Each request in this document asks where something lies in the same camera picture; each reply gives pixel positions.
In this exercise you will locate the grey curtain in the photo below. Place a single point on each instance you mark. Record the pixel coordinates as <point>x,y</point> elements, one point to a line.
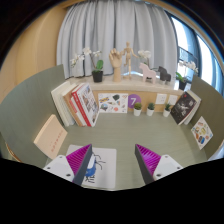
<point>110,23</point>

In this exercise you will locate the round purple number sign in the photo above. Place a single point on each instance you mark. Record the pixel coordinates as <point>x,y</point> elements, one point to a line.
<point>134,100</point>

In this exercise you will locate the white wall socket plate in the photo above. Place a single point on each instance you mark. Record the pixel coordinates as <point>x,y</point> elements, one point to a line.
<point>161,99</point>
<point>172,100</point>

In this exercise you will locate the white sheet with object stickers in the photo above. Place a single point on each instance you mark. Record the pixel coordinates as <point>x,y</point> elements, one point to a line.
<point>112,102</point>

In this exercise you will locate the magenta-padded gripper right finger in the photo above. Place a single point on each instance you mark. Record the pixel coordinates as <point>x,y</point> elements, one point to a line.
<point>165,165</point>

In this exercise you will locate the white mouse pad with drawing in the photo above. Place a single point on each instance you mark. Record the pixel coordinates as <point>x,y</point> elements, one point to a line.
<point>105,170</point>

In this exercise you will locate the black book with red edge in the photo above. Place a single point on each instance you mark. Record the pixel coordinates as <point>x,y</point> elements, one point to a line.
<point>183,106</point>

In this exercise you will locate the brown book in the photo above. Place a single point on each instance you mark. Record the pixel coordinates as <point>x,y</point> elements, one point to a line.
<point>67,101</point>

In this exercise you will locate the white orchid in black pot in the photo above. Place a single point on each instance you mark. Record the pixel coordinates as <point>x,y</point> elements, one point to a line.
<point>182,85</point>
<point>144,53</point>
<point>97,76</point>

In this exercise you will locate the red book with photo cover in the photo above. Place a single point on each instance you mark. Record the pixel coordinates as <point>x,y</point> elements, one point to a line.
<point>88,101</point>

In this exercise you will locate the wooden artist mannequin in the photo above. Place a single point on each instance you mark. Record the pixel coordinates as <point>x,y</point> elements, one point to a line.
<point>128,53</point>

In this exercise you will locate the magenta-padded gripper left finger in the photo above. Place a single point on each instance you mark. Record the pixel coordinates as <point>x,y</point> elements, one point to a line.
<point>63,166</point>

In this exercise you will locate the white sheet with food stickers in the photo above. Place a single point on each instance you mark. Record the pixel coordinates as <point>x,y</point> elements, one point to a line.
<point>202,132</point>

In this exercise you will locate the thick white book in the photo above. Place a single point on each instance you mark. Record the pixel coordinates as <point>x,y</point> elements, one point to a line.
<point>60,100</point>

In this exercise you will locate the light wood ledge shelf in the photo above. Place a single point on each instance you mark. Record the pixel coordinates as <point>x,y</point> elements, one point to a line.
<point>110,87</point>

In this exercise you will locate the dark grey horse figure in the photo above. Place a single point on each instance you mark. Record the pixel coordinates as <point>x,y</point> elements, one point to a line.
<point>164,74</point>

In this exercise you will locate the olive green desk partition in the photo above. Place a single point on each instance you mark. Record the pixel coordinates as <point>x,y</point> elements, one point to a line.
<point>215,106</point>
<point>26,103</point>

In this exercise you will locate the window with dark frame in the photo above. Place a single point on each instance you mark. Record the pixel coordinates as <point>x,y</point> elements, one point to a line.
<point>206,56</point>

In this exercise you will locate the pink horse figure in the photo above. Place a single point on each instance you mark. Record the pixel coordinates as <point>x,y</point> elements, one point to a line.
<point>147,71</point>

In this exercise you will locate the wooden hand model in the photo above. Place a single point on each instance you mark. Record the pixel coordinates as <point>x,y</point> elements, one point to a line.
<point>116,61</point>

